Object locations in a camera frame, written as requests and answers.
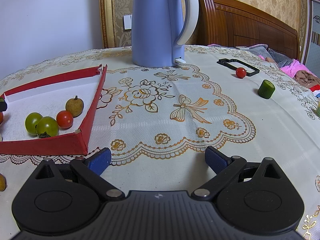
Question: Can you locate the pink bedding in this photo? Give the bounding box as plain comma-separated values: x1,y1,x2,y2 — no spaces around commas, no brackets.
207,43,320,98

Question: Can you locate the red shallow cardboard box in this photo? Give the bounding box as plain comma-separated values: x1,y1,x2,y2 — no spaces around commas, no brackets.
1,65,107,155

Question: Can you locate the green cucumber chunk right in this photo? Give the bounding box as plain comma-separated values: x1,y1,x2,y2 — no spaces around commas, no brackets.
258,80,276,99

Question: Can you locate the brown longan fruit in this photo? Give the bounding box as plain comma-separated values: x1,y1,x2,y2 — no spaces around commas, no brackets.
0,174,7,192

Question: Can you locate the small black frame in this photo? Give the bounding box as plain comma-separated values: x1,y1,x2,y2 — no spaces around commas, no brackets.
217,59,260,77

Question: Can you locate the blue electric kettle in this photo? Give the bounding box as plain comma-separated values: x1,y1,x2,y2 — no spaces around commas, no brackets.
131,0,199,68

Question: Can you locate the red cherry tomato by frame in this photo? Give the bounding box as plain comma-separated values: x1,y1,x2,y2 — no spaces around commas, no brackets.
235,67,247,79

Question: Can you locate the wooden headboard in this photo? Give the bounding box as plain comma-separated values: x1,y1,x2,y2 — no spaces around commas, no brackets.
196,0,300,59

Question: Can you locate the wardrobe door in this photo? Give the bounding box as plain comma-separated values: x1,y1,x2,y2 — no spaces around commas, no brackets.
299,0,319,76

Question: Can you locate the red cherry tomato in box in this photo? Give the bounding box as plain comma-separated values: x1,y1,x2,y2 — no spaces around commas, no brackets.
56,110,73,129

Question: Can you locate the green tomato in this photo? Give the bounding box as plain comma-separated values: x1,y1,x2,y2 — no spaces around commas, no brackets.
25,112,43,136
36,116,59,138

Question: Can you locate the white wall switch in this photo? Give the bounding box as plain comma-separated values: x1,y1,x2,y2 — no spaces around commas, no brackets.
123,15,132,30

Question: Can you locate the longan in box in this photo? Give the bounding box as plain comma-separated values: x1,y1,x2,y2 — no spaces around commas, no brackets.
65,95,84,118

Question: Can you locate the yellow green cucumber piece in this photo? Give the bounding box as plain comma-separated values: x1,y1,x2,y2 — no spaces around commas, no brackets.
315,102,320,117

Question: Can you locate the floral lace tablecloth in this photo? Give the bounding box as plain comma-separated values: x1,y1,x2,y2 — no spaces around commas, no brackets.
1,46,319,239

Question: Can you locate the gold wall panel frame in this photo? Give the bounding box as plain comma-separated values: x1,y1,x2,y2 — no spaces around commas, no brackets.
99,0,133,48

